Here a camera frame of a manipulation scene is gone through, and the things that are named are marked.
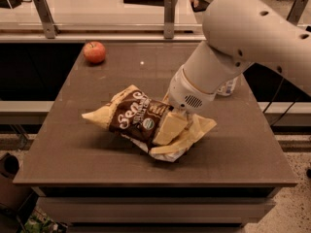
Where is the right metal rail bracket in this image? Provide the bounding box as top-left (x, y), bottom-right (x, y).
top-left (287, 0), bottom-right (309, 25)

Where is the left metal rail bracket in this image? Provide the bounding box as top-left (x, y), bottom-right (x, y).
top-left (33, 0), bottom-right (58, 39)

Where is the metal rail bracket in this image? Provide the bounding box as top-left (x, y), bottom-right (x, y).
top-left (287, 0), bottom-right (309, 25)
top-left (163, 0), bottom-right (177, 39)
top-left (33, 0), bottom-right (58, 39)

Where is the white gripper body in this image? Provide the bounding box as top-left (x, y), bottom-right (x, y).
top-left (168, 66), bottom-right (216, 113)

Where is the red apple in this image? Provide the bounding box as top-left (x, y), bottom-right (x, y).
top-left (83, 42), bottom-right (106, 64)

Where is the green white bag on floor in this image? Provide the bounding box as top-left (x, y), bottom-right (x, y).
top-left (20, 207), bottom-right (68, 233)

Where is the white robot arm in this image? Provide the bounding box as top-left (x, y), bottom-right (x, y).
top-left (149, 0), bottom-right (311, 161)

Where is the middle metal rail bracket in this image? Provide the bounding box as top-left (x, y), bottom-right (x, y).
top-left (163, 0), bottom-right (177, 39)

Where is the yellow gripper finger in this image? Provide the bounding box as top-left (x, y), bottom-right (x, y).
top-left (153, 112), bottom-right (188, 146)
top-left (150, 115), bottom-right (203, 154)

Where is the brown yellow chip bag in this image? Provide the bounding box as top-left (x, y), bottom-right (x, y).
top-left (82, 85), bottom-right (217, 162)

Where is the clear plastic water bottle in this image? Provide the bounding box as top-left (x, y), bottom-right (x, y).
top-left (217, 78), bottom-right (238, 97)

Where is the black cable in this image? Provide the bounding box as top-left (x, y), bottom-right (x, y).
top-left (261, 76), bottom-right (302, 128)

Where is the dark bin on floor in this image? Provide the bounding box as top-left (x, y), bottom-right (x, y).
top-left (0, 153), bottom-right (32, 213)

